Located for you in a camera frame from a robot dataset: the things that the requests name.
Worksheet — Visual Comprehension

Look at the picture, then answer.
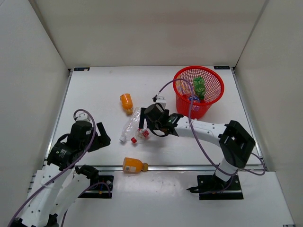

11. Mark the clear bottle red label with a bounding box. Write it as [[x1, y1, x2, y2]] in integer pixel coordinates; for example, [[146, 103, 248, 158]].
[[131, 128, 151, 145]]

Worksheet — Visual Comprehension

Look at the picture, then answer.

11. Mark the blue label water bottle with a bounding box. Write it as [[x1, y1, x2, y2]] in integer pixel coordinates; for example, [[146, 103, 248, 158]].
[[187, 95, 200, 112]]

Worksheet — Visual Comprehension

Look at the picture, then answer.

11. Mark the green plastic soda bottle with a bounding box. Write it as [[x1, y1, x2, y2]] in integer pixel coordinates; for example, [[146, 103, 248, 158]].
[[193, 77, 206, 100]]

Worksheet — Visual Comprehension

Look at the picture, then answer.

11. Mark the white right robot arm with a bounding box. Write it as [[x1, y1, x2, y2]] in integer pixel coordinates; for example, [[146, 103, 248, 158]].
[[139, 103, 256, 193]]

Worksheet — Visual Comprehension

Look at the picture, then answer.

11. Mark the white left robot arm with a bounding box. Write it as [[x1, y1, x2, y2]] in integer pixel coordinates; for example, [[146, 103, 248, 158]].
[[9, 120, 111, 227]]

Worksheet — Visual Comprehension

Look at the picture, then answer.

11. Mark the red mesh plastic bin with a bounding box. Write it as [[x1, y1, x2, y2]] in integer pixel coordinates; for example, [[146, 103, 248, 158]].
[[173, 66, 224, 119]]

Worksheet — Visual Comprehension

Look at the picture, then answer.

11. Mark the large clear plastic bottle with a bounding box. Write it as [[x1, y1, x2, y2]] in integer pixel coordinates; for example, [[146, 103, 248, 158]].
[[119, 107, 141, 143]]

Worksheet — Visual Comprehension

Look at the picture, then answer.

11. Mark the orange juice bottle far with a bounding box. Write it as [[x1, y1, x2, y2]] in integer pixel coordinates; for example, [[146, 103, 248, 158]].
[[120, 93, 133, 115]]

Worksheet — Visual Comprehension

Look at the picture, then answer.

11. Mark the orange juice bottle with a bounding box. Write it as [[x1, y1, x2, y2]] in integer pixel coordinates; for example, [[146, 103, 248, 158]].
[[123, 157, 148, 174], [120, 93, 133, 115]]

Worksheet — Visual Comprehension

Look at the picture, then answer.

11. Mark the orange juice bottle near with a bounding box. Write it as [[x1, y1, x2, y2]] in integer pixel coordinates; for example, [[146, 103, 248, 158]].
[[123, 157, 148, 174]]

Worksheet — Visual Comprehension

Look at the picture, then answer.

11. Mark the dark label sticker left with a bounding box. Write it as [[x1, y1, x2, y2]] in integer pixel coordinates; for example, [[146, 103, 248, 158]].
[[73, 67, 90, 71]]

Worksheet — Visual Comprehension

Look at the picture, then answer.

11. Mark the dark label sticker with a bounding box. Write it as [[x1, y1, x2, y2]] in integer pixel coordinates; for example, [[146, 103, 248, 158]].
[[214, 66, 231, 70], [73, 67, 90, 71]]

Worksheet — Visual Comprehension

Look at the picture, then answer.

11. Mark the dark label sticker right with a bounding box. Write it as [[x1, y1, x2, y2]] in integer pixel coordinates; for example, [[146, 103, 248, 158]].
[[214, 66, 231, 70]]

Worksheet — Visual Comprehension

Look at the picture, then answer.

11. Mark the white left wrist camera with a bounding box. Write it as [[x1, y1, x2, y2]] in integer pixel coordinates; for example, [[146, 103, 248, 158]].
[[73, 112, 91, 122]]

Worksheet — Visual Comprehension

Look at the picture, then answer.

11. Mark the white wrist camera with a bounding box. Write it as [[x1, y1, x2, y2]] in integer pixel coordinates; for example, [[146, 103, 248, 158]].
[[155, 96, 167, 109], [73, 112, 91, 122]]

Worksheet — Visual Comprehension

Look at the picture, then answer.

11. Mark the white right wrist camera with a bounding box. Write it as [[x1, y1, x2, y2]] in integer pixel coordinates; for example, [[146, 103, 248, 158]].
[[155, 96, 167, 109]]

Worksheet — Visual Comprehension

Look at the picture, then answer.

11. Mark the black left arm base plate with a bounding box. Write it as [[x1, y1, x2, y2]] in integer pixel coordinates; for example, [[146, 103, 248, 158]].
[[78, 172, 114, 199]]

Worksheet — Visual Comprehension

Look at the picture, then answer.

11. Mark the aluminium table left rail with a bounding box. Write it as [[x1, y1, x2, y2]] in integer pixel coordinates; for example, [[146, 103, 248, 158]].
[[44, 68, 73, 162]]

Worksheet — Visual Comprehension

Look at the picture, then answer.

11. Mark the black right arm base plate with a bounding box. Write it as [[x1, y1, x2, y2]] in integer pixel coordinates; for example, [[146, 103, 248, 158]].
[[187, 175, 244, 200]]

